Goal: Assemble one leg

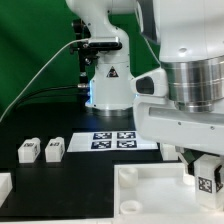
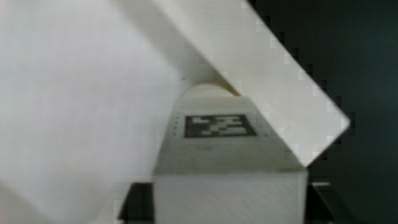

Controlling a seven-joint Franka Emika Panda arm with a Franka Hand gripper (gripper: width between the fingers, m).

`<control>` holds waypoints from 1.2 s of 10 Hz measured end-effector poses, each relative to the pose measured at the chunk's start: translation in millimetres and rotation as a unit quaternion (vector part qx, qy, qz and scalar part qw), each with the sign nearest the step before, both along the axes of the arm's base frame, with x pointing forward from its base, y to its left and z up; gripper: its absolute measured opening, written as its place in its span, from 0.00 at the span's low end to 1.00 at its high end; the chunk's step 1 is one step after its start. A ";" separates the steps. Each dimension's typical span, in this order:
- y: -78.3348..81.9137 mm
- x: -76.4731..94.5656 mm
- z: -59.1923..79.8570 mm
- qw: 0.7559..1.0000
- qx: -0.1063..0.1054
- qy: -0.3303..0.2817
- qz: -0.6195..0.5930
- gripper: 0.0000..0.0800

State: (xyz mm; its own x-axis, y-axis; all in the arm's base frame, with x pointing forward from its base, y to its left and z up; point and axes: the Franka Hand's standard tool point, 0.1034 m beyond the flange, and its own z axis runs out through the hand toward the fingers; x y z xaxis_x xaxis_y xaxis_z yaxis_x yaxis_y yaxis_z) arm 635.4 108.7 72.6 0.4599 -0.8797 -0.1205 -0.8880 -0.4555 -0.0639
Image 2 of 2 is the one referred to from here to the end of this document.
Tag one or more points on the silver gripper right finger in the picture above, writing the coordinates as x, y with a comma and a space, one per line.
326, 209

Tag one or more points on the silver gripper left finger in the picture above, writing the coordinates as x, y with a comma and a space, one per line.
138, 210

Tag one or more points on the white table leg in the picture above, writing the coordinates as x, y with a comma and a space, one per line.
230, 179

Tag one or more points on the white square tabletop tray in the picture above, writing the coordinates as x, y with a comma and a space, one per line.
100, 59

